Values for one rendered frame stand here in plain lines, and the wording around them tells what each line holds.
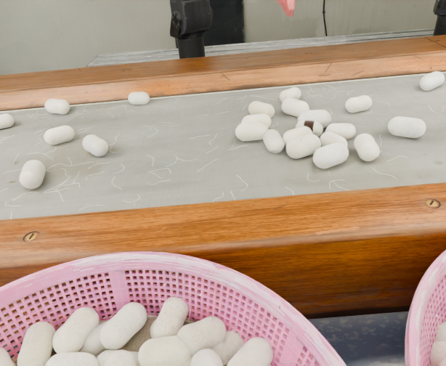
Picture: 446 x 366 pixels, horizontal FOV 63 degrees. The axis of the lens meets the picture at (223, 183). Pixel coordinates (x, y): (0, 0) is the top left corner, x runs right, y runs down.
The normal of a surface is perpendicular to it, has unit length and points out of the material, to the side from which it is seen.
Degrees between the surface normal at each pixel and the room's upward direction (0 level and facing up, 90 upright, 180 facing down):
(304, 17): 89
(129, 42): 90
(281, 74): 45
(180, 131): 0
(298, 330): 75
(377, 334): 0
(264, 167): 0
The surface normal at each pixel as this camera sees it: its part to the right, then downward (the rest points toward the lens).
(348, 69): -0.03, -0.18
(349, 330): -0.08, -0.82
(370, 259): 0.04, 0.57
